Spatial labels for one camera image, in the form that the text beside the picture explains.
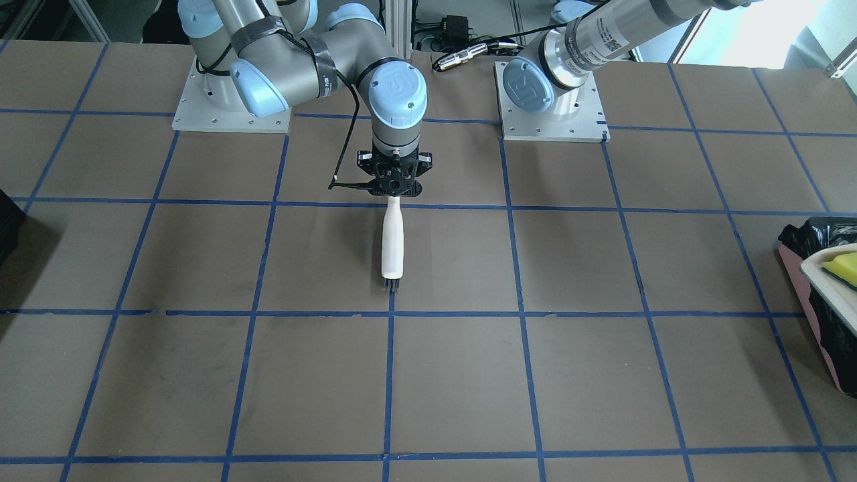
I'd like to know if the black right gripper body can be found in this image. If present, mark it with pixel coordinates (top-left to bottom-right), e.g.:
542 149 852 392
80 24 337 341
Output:
355 149 433 197

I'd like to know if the white hand brush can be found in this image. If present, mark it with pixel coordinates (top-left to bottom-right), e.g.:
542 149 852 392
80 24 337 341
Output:
382 196 405 293

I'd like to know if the yellow green sponge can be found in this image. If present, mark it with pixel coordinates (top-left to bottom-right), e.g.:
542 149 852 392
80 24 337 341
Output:
821 251 857 291

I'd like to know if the white plastic dustpan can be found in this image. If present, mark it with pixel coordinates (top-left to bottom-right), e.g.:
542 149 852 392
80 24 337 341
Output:
801 243 856 335

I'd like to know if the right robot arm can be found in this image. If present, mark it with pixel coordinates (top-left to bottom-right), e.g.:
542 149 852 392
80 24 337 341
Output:
172 1 432 196

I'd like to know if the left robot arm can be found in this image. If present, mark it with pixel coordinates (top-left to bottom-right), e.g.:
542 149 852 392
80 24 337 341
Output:
501 1 750 113

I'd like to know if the black bin at edge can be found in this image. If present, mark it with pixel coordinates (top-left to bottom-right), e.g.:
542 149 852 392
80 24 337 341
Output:
0 190 27 265

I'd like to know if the black bagged trash bin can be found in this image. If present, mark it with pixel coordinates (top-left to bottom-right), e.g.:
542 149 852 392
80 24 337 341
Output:
778 216 856 398

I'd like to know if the metal connector plug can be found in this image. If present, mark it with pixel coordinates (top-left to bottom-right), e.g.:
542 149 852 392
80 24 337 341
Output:
432 42 489 72

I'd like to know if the black power adapter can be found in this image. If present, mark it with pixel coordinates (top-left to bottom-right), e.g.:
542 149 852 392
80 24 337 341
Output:
422 15 471 52

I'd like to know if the aluminium frame post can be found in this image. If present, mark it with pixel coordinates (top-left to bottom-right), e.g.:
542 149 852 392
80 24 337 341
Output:
382 0 414 60

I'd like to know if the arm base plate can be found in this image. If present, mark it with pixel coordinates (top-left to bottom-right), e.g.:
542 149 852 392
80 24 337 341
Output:
171 60 291 135
495 62 611 143

